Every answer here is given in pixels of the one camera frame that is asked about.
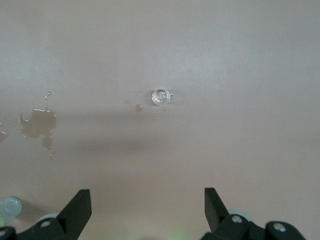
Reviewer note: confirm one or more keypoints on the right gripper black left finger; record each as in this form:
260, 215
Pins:
72, 217

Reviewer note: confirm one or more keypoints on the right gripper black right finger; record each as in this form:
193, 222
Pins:
220, 220

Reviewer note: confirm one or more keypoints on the clear glass measuring cup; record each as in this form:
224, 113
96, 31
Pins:
161, 97

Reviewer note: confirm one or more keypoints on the yellow-green bottle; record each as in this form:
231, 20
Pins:
10, 206

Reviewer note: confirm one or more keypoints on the brown liquid puddle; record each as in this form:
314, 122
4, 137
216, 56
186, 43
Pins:
37, 122

